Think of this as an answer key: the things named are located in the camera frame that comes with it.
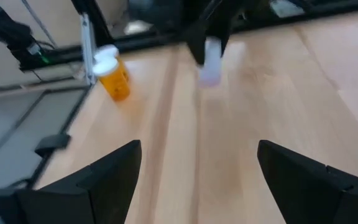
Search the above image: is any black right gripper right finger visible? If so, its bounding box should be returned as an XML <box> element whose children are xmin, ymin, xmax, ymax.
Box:
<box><xmin>257</xmin><ymin>139</ymin><xmax>358</xmax><ymax>224</ymax></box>

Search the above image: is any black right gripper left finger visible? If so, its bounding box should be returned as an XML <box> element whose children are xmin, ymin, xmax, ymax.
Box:
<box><xmin>16</xmin><ymin>139</ymin><xmax>142</xmax><ymax>224</ymax></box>

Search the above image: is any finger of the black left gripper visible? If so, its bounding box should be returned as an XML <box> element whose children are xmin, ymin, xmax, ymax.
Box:
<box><xmin>220</xmin><ymin>27</ymin><xmax>231</xmax><ymax>57</ymax></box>
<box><xmin>186</xmin><ymin>21</ymin><xmax>211</xmax><ymax>67</ymax></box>

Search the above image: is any white melatonin bottle blue label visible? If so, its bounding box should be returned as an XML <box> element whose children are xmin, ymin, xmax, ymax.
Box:
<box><xmin>197</xmin><ymin>36</ymin><xmax>224</xmax><ymax>89</ymax></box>

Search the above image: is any black table edge bracket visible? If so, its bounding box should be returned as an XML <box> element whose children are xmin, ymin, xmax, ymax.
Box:
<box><xmin>35</xmin><ymin>133</ymin><xmax>71</xmax><ymax>158</ymax></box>

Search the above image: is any silver aluminium post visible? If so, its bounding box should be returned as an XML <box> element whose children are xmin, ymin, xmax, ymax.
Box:
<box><xmin>79</xmin><ymin>14</ymin><xmax>98</xmax><ymax>85</ymax></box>

